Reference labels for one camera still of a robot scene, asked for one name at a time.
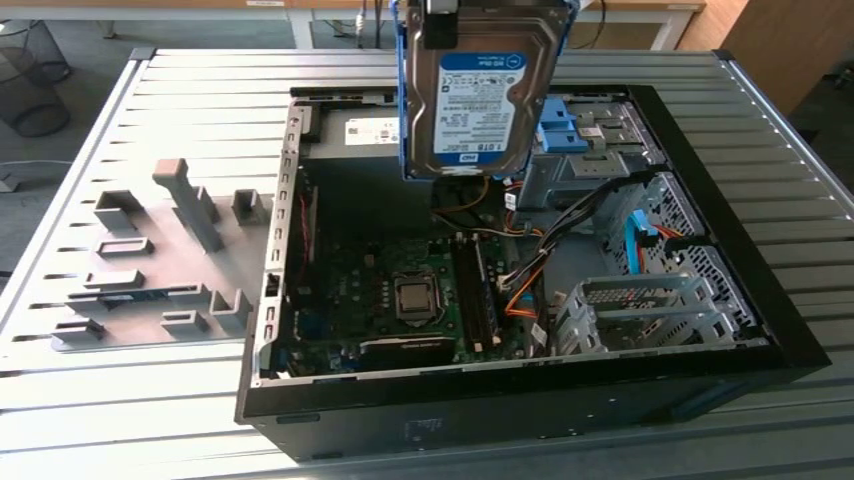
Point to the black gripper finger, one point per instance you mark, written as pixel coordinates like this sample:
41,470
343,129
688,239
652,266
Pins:
440,30

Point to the CPU socket with silver CPU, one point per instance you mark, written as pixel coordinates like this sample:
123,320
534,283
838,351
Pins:
415,297

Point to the blue plastic drive latch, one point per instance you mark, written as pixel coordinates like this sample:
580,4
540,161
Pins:
563,135

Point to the hard disk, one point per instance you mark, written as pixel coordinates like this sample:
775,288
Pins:
480,110

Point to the green motherboard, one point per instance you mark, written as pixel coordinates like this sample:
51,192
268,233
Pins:
354,300

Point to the silver optical drive cage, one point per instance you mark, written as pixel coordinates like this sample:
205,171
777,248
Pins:
587,175

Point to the white frame desk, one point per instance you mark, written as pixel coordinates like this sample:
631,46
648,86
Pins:
302,35

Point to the grey parts rack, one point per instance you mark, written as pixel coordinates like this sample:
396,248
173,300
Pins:
167,260

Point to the black graphics card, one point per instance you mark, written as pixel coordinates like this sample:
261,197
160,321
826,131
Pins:
407,350

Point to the black RAM stick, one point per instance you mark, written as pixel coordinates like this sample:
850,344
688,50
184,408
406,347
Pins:
486,295

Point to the silver disk bay cage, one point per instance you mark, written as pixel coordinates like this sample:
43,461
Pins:
700,287

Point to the grey power supply unit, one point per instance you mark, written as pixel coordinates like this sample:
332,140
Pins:
360,190

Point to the brown wooden cabinet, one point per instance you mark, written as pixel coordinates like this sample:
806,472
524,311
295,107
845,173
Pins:
767,50

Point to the black open PC case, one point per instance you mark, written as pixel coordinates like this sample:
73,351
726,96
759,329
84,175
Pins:
467,420

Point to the green RAM stick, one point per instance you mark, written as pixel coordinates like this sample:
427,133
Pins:
129,296

